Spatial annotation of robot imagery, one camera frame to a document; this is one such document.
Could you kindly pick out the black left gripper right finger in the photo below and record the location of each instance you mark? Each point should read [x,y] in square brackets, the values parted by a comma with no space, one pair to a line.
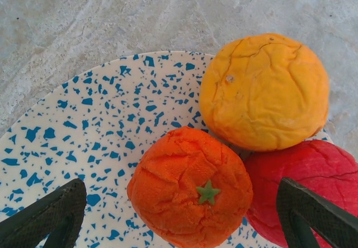
[321,211]

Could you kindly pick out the white blue-speckled round plate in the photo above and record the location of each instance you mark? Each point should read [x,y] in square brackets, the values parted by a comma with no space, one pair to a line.
[98,119]

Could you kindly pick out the orange toy orange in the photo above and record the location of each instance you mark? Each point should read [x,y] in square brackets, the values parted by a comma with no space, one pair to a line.
[179,175]

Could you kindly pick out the yellow toy pear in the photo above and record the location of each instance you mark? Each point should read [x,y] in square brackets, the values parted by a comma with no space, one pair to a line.
[265,91]

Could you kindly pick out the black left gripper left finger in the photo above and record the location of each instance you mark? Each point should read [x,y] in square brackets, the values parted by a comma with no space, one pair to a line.
[42,217]

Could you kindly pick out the red toy apple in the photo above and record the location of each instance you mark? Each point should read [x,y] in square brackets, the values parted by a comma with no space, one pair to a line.
[307,164]

